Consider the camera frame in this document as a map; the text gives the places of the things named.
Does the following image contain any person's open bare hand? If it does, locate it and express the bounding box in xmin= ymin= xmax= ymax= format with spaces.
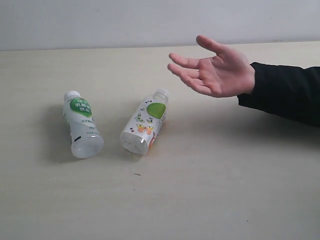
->
xmin=167 ymin=35 xmax=255 ymax=98

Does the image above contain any clear bottle butterfly label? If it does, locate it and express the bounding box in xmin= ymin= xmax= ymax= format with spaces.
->
xmin=120 ymin=89 xmax=170 ymax=155

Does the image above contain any black sleeved forearm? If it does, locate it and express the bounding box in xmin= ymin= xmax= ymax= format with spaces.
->
xmin=237 ymin=62 xmax=320 ymax=127

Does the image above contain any white bottle green label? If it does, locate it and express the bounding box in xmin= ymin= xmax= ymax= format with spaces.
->
xmin=62 ymin=90 xmax=104 ymax=159

